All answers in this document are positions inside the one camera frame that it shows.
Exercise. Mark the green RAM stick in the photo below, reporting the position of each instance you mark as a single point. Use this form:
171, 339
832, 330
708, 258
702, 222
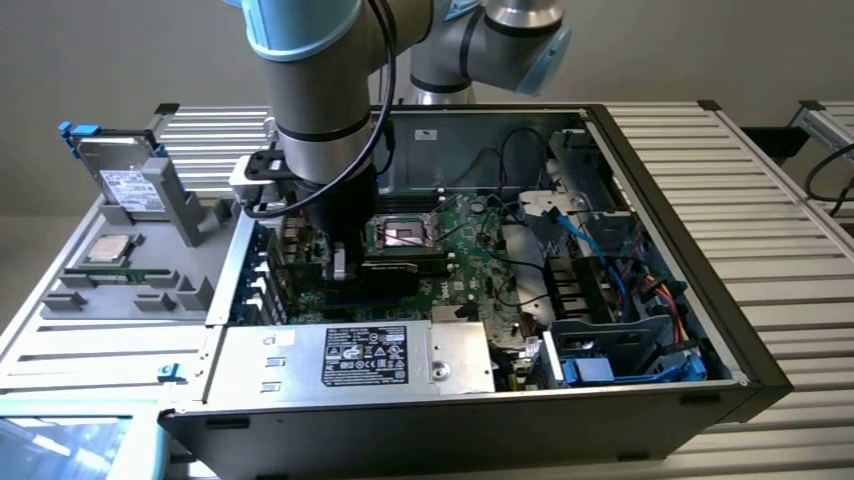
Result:
116, 275

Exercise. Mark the CPU socket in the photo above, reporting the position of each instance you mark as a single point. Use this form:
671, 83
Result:
403, 231

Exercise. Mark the black RAM slots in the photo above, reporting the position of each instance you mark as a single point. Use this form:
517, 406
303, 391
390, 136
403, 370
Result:
434, 262

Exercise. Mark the green motherboard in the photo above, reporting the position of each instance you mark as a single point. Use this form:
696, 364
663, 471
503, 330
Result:
467, 280

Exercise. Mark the grey parts rack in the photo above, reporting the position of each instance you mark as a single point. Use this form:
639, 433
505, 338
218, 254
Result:
154, 280

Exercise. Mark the silver CPU chip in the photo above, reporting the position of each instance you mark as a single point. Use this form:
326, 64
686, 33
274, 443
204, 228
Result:
110, 248

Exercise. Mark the grey air duct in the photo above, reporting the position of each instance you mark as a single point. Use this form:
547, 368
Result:
527, 270

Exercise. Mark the hard disk blue carrier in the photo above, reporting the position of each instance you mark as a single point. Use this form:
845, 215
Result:
120, 170

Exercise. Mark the blue disk bay tray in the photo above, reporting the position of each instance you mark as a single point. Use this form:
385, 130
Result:
587, 370

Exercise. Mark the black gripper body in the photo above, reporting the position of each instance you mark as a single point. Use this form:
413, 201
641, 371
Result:
342, 205

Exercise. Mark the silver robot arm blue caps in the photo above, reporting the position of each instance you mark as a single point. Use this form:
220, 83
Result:
314, 100

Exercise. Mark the blue framed screen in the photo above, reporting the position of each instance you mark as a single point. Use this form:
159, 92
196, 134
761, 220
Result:
67, 440

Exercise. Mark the black disk bay cage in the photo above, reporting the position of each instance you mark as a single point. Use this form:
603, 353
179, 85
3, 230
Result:
581, 290

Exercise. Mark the silver drive cage latch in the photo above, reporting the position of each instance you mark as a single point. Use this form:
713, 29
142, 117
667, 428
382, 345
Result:
550, 200

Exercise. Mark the silver chipset heatsink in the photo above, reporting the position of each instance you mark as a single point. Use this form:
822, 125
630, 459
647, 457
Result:
455, 314

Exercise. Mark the blue plastic clip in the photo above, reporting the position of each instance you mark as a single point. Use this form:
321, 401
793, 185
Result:
170, 372

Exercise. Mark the black open PC case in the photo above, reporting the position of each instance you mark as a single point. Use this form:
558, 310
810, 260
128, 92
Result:
467, 435

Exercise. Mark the slatted metal side table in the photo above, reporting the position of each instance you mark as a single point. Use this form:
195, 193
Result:
830, 125

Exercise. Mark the silver power supply unit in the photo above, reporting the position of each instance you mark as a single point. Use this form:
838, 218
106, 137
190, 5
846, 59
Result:
374, 360

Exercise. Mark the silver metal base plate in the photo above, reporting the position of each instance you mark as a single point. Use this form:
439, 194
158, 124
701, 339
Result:
100, 350

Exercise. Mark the black wrist camera silver mount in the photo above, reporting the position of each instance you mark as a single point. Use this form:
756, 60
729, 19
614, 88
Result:
263, 167

